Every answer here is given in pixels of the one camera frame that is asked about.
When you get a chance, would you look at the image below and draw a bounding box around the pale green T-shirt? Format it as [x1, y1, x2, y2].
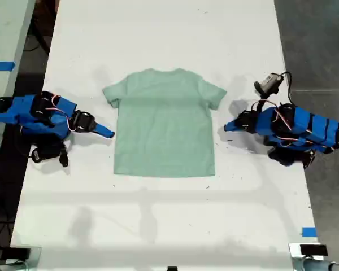
[101, 67, 228, 178]

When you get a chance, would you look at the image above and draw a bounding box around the long blue tape strip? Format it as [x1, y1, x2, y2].
[0, 60, 16, 72]

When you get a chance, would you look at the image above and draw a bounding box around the white side table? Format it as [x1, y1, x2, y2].
[0, 0, 37, 181]

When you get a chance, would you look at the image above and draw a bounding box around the short blue tape strip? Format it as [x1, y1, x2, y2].
[301, 226, 318, 238]

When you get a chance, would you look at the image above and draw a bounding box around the small black box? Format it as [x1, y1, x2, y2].
[1, 246, 31, 259]
[299, 244, 328, 256]

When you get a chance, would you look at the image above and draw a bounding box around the black camera stalk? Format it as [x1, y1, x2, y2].
[255, 97, 269, 114]

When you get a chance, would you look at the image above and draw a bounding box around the grey camera box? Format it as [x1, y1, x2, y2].
[254, 72, 285, 95]

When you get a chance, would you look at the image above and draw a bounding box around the black camera box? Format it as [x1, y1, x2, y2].
[30, 141, 60, 164]

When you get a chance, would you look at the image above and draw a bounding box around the black camera cable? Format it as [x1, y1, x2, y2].
[279, 71, 294, 106]

